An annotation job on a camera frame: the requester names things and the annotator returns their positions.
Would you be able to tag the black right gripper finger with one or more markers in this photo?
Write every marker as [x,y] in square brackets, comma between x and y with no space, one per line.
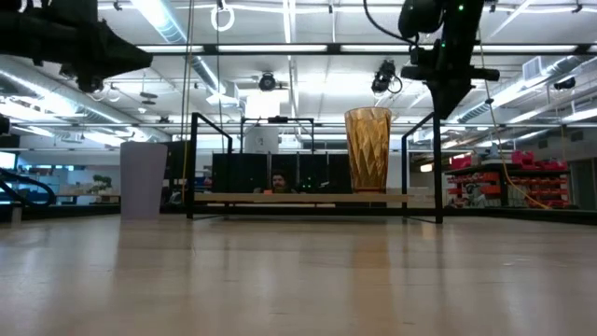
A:
[448,95]

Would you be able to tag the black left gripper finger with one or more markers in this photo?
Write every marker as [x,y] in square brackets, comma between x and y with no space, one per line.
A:
[123,56]
[91,81]

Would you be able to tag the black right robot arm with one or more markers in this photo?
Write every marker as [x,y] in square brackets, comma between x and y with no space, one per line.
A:
[459,21]

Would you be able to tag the white cylindrical column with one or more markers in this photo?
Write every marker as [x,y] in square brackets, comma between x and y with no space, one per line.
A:
[261,140]

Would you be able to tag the shelving with red bins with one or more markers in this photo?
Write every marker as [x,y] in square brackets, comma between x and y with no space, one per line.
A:
[541,186]

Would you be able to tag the black overhead rig bar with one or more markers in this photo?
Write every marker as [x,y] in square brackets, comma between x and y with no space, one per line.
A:
[280,48]

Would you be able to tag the round black ceiling camera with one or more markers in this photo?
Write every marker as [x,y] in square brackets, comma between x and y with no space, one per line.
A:
[267,82]

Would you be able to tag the amber faceted plastic cup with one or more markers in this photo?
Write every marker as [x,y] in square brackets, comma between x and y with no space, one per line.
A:
[368,149]

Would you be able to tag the black metal shelf wooden board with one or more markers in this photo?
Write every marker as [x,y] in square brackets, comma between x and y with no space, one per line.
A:
[298,198]

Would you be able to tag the lilac plastic cup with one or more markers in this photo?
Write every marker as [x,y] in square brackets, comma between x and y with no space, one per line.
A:
[143,182]

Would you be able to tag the person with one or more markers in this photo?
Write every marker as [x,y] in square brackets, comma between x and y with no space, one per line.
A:
[280,183]

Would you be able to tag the green potted plant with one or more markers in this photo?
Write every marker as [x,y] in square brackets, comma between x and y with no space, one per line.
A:
[100,183]

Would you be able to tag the black partition panels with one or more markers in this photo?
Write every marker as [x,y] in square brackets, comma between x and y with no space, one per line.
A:
[238,172]

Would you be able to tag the black computer monitor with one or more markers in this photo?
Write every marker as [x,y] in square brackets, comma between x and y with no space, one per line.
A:
[179,158]

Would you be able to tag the black ceiling spotlight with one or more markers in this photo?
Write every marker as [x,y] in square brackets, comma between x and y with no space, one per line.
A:
[565,83]

